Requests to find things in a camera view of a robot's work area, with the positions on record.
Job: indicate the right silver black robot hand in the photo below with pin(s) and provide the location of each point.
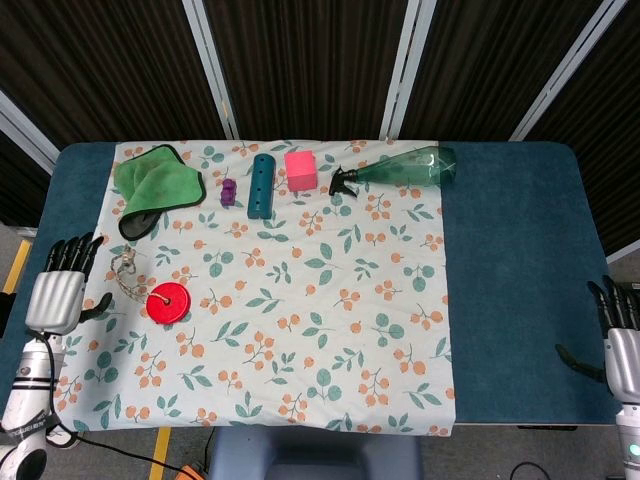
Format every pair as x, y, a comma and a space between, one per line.
620, 360

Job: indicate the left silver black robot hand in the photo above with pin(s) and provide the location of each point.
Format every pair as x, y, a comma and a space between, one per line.
55, 297

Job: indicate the red disc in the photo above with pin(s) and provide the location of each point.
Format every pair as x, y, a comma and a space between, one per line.
169, 302

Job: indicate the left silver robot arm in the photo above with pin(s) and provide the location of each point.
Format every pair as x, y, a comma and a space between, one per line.
27, 405

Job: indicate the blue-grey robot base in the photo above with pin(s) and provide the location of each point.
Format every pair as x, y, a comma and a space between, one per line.
315, 457

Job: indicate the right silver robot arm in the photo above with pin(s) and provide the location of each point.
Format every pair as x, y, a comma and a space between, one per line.
629, 442

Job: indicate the green microfiber cloth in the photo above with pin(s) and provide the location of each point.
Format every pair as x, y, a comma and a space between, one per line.
160, 187

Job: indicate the purple small toy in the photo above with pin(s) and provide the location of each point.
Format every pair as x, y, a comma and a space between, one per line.
229, 192

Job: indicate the orange box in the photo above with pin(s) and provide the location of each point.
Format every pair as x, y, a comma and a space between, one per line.
189, 472

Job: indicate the teal half-cylinder block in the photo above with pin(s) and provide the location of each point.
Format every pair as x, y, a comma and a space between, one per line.
261, 186

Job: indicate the floral printed tablecloth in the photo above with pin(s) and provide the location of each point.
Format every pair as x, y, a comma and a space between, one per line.
300, 280

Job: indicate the pink cube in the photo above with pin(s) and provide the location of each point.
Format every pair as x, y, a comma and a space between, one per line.
301, 171

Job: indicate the green spray bottle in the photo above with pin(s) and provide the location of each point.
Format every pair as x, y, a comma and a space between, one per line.
400, 171

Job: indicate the folding partition screen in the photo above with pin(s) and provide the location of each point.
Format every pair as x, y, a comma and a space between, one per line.
320, 65

